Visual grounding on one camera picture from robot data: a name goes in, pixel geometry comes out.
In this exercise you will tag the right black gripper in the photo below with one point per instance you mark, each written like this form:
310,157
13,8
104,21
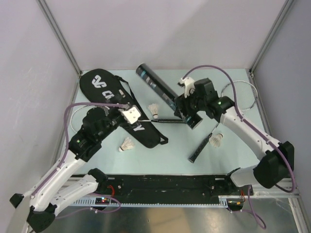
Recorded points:
181,102

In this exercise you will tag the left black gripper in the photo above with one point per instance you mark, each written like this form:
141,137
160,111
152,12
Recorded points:
124,123

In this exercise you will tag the white shuttlecock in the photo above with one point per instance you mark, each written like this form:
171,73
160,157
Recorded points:
215,140
153,108
126,145

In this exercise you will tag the black shuttlecock tube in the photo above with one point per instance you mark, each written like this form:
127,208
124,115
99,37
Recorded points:
166,93

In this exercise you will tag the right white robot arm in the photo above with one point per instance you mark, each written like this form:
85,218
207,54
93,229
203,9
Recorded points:
276,159

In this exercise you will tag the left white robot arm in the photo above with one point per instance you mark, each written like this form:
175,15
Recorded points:
40,206

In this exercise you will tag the left white badminton racket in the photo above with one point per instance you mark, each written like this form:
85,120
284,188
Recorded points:
78,115

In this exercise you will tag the white badminton racket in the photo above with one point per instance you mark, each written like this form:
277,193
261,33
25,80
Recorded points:
78,115
247,96

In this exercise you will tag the right white badminton racket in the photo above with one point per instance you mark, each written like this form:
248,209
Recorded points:
247,96

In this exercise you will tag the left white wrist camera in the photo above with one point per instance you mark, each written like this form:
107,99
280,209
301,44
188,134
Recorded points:
131,115

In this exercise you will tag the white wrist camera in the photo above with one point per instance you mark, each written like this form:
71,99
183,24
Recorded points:
131,115
188,84

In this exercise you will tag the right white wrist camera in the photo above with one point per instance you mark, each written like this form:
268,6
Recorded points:
188,84

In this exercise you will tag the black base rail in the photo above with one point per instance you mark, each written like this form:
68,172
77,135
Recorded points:
170,189

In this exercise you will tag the left aluminium corner post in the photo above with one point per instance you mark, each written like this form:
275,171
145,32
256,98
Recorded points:
50,18

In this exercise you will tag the aluminium corner post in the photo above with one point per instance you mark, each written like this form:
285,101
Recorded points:
276,26
50,18

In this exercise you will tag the right aluminium corner post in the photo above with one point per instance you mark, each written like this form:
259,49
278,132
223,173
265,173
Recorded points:
276,26

